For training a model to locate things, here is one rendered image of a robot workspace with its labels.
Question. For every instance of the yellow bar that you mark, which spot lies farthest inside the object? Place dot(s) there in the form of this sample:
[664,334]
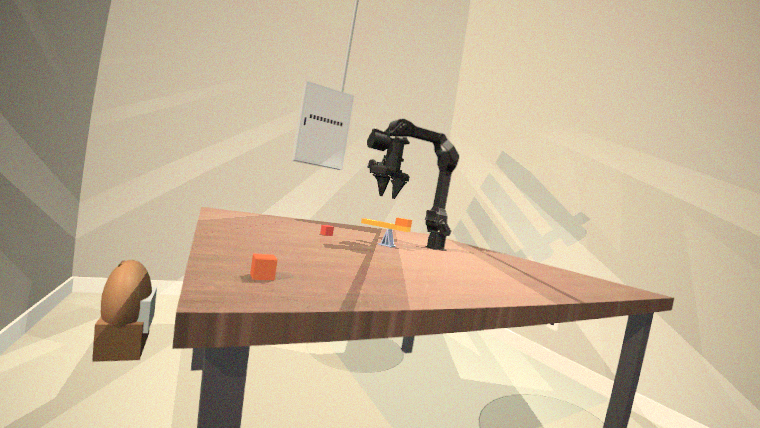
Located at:
[400,224]

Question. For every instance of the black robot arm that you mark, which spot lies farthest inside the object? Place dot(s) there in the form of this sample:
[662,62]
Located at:
[436,218]

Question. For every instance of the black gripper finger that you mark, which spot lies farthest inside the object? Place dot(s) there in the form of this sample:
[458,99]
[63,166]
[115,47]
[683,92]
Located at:
[396,188]
[382,181]

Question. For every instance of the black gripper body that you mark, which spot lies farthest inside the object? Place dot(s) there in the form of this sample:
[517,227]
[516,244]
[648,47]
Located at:
[391,167]

